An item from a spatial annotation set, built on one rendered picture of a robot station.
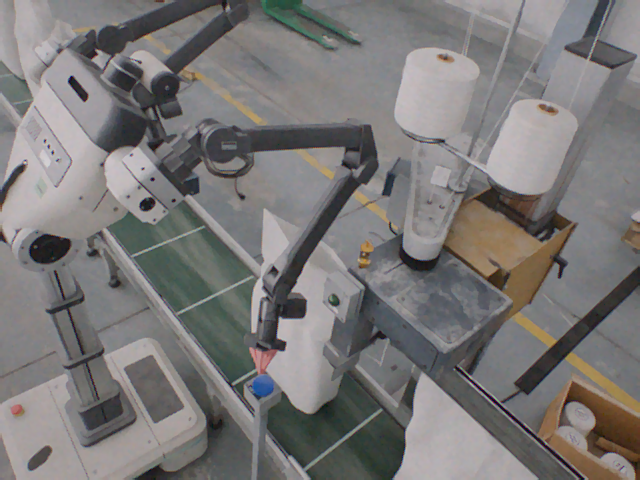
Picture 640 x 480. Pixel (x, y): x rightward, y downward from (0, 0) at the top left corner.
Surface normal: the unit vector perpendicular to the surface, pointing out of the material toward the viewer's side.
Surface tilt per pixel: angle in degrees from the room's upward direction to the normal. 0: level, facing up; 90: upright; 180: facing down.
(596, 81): 90
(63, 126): 50
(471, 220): 0
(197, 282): 0
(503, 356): 0
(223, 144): 73
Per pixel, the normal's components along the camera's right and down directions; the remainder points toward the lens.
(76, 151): -0.54, -0.21
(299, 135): 0.48, 0.35
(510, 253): 0.11, -0.73
